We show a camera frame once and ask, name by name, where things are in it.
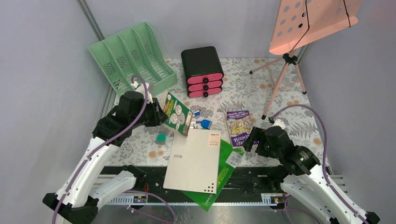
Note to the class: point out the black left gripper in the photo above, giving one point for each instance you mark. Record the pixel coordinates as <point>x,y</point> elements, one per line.
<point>159,117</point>

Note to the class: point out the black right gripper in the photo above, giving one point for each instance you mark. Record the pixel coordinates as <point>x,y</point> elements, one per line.
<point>256,134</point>

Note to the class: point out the green 104-storey treehouse book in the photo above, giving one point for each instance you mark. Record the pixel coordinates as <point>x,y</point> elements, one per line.
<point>179,115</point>

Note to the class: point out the purple 52-storey treehouse book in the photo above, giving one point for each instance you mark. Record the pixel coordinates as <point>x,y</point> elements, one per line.
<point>239,125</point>

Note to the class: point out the white AVE notebook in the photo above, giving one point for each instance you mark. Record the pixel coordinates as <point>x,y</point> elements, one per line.
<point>194,162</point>

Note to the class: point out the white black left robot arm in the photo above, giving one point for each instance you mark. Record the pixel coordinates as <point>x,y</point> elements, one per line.
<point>77,201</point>

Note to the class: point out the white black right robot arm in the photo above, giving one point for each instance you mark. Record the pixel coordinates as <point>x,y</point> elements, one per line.
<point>302,176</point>

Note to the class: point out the green grey eraser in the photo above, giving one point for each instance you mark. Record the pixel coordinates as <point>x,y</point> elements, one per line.
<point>161,139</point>

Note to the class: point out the green transparent plastic folder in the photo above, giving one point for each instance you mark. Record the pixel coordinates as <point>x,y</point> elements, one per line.
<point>229,158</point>

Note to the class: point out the white marker pen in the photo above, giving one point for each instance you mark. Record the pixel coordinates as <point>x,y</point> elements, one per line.
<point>195,124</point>

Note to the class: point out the blue capped marker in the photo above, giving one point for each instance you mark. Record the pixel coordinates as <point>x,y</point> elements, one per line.
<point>197,113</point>

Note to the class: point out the blue whiteboard eraser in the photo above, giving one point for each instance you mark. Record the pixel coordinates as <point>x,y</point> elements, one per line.
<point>206,124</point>

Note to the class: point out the floral table mat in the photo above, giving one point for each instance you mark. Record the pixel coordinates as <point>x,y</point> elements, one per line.
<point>240,91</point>

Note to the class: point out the black pink drawer unit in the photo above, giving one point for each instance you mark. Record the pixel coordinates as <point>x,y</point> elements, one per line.
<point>203,71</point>

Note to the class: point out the mint green file organizer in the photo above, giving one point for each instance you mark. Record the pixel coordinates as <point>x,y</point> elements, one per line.
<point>134,51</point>

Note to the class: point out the pink music stand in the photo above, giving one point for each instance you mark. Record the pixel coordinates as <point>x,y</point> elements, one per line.
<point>301,22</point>

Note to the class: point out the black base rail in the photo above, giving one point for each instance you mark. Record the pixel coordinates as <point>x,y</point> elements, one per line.
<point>248,186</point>

